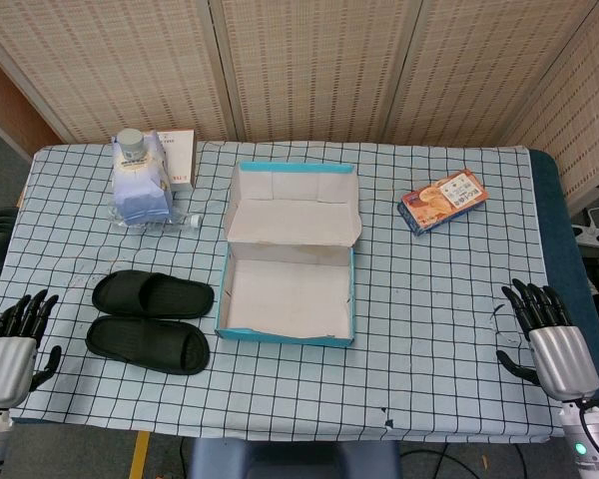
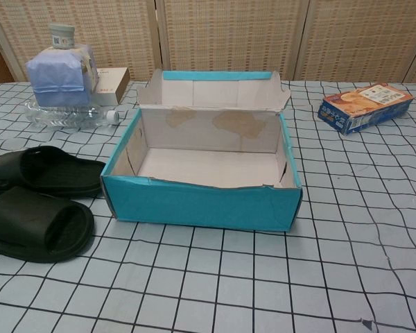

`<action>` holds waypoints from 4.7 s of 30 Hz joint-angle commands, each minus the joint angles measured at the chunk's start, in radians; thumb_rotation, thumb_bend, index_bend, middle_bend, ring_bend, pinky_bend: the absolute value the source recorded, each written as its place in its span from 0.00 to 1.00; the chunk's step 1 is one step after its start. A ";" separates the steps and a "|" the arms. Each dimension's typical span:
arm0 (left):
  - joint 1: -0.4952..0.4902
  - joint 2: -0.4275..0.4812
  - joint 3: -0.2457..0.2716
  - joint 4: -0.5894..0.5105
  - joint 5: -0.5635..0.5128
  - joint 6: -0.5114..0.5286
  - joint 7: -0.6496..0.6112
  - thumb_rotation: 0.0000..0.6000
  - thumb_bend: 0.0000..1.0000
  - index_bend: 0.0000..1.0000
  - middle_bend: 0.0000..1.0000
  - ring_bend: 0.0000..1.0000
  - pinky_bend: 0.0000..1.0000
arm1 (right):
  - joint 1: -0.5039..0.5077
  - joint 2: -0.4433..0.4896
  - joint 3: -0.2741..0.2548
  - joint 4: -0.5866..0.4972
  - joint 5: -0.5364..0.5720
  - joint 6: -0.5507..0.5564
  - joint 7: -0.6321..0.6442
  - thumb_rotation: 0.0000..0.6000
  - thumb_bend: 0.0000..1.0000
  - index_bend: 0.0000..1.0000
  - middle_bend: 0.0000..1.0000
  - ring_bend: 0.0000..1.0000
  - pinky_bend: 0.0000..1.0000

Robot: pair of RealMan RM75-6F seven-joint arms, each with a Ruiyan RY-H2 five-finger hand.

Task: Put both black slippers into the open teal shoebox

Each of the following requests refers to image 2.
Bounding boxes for black rubber slipper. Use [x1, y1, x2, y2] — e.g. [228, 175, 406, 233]
[0, 145, 107, 198]
[0, 186, 96, 264]

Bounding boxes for teal cardboard shoe box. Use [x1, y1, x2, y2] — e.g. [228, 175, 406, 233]
[100, 68, 303, 232]

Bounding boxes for beige flat cardboard box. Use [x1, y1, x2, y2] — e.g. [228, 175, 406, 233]
[92, 67, 131, 106]

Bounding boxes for woven folding screen panel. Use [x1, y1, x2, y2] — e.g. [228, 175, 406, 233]
[157, 0, 311, 83]
[0, 0, 160, 84]
[297, 0, 416, 84]

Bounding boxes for clear plastic water bottle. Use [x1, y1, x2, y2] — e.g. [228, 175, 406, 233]
[23, 99, 121, 128]

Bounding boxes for blue orange snack box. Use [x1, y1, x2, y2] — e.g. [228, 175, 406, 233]
[318, 83, 414, 135]

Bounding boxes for purple paper wrapped package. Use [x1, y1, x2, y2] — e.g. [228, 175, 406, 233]
[25, 43, 100, 108]

